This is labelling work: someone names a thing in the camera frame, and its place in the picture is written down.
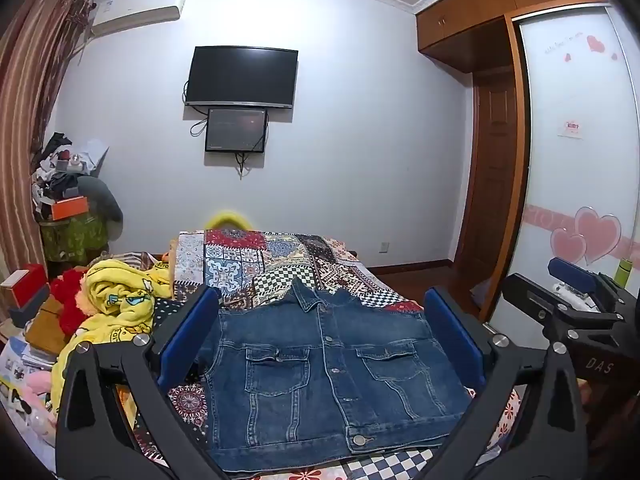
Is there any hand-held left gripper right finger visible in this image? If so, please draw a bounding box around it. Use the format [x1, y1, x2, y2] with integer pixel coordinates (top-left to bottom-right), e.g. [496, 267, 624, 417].
[419, 285, 592, 480]

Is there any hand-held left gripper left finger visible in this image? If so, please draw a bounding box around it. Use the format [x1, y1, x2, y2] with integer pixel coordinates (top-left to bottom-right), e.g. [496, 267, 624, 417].
[55, 286, 230, 480]

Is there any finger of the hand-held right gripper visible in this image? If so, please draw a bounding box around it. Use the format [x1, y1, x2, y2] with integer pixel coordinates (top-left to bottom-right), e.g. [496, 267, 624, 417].
[501, 273, 622, 347]
[547, 257, 632, 313]

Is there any blue denim jacket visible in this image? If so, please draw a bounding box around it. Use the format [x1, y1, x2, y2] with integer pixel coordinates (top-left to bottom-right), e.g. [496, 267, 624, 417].
[196, 275, 474, 476]

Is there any patchwork printed bedspread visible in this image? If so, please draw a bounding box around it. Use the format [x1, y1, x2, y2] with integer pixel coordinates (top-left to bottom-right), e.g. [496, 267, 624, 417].
[112, 227, 532, 480]

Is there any yellow duck print blanket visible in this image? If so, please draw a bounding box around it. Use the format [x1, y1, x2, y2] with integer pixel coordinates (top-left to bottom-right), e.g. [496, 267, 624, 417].
[50, 259, 176, 431]

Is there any yellow plush item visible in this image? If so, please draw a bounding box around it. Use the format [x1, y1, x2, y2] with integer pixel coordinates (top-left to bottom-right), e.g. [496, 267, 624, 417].
[205, 209, 254, 231]

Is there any brown wooden door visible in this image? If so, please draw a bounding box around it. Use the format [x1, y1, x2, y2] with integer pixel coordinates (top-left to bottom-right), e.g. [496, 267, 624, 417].
[459, 72, 519, 272]

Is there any red plush toy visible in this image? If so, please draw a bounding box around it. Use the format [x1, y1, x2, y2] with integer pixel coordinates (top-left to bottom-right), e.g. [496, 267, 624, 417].
[48, 268, 94, 342]

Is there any brown cardboard box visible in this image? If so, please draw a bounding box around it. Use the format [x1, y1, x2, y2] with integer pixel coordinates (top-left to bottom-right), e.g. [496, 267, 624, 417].
[25, 294, 72, 357]

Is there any pink plush toy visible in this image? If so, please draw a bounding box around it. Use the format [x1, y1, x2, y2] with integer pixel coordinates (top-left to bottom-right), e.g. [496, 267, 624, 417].
[22, 374, 57, 438]

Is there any red and white box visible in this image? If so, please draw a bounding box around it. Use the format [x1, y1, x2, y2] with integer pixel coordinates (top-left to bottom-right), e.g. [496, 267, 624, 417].
[0, 263, 49, 312]

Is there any orange box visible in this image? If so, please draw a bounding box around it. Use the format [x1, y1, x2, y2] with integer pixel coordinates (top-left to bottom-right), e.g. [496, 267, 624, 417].
[50, 197, 91, 221]

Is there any pile of mixed clutter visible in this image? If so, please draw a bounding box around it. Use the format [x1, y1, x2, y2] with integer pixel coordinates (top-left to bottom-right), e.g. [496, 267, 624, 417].
[31, 132, 110, 222]

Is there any wooden wardrobe cabinet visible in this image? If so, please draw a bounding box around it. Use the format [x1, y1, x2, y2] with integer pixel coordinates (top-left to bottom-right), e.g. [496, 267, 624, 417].
[413, 0, 617, 322]

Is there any brown striped curtain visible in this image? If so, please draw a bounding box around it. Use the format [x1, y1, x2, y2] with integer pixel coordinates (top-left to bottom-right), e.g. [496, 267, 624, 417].
[0, 0, 97, 273]

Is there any white air conditioner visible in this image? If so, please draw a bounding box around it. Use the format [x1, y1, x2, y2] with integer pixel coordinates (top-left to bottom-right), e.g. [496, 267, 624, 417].
[90, 0, 189, 39]

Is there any small black wall monitor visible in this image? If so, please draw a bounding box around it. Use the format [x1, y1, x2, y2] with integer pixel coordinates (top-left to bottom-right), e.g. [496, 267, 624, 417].
[204, 107, 269, 155]

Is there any black television cable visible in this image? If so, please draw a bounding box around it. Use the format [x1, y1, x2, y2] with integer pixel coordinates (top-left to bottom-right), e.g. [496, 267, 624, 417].
[189, 109, 212, 137]

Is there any large black wall television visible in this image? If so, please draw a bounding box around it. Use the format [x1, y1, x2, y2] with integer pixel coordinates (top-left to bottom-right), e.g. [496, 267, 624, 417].
[183, 45, 300, 111]

